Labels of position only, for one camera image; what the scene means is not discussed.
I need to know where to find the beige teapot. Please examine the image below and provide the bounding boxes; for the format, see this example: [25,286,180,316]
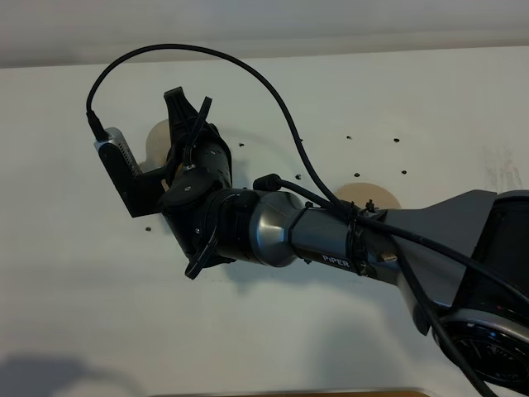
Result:
[141,119,181,182]

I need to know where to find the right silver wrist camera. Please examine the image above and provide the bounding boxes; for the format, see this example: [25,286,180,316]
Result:
[94,127,165,218]

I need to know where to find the black camera cable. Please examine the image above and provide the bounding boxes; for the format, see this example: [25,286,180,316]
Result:
[85,43,529,397]

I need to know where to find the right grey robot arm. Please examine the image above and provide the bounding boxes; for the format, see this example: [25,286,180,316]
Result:
[160,88,528,396]

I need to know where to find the round beige teapot coaster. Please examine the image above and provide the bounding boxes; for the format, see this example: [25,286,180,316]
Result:
[335,182,402,209]

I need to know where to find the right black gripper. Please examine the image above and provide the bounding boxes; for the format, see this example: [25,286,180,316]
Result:
[159,87,264,269]

